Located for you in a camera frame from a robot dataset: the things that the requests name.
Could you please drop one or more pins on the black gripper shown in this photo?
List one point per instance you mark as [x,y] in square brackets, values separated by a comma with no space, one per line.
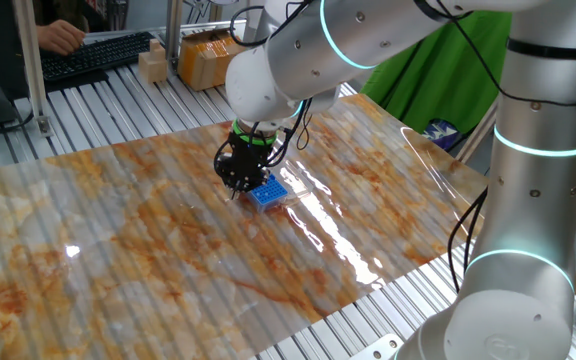
[243,162]

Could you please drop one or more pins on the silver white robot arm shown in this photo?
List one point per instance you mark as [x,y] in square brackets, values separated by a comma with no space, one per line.
[538,200]

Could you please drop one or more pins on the blue pipette tip holder box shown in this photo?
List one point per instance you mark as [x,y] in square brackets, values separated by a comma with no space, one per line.
[270,192]

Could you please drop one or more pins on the person's bare hand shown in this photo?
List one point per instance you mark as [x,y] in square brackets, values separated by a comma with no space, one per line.
[60,36]

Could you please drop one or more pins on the orange marble pattern mat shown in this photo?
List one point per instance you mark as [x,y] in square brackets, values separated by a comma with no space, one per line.
[118,225]

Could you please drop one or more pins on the taped cardboard box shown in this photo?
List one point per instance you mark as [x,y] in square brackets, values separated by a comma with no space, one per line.
[203,57]

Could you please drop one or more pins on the wooden block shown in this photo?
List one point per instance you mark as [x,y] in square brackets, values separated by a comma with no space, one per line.
[153,65]

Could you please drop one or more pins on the blue patterned bag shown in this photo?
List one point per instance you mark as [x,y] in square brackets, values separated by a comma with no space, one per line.
[440,134]

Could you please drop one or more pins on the black computer keyboard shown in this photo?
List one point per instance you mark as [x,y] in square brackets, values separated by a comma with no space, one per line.
[68,60]

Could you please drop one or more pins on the green cloth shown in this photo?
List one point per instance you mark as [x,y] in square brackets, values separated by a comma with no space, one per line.
[433,85]

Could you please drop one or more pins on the person's dark torso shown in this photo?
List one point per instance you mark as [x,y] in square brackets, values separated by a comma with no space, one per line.
[58,7]

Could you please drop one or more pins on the aluminium frame post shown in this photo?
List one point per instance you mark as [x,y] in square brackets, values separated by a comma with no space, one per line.
[473,137]
[33,75]
[173,35]

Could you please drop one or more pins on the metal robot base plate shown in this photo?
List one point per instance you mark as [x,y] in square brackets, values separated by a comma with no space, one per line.
[378,347]

